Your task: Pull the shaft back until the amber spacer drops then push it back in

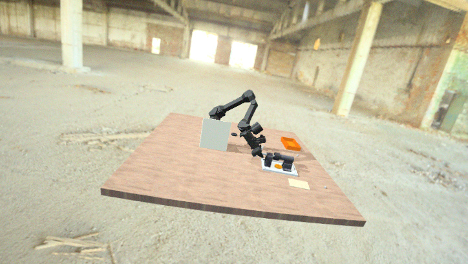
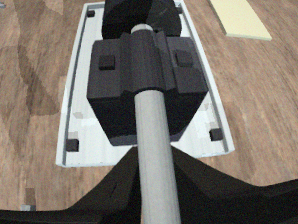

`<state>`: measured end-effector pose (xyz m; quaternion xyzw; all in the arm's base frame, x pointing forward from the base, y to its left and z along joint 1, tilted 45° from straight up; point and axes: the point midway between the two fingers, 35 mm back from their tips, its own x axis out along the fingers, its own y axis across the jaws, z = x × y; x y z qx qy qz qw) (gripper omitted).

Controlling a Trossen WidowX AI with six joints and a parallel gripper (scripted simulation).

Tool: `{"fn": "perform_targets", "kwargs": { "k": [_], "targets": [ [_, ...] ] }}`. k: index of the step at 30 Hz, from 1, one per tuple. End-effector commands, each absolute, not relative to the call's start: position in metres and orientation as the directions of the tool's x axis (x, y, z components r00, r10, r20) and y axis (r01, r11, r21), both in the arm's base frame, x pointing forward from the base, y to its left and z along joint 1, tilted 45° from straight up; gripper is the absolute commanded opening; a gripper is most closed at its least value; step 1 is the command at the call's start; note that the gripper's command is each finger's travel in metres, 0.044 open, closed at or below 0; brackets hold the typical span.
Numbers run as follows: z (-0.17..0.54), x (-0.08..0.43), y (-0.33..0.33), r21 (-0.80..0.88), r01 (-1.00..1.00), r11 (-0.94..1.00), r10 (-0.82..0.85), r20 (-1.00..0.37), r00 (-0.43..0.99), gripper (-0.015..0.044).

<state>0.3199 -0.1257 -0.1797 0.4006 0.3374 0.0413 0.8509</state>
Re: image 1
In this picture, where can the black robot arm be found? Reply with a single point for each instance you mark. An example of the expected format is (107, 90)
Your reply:
(244, 125)

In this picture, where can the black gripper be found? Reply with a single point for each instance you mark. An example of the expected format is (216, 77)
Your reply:
(257, 150)

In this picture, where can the orange shallow tray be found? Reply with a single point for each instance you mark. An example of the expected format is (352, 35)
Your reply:
(290, 144)

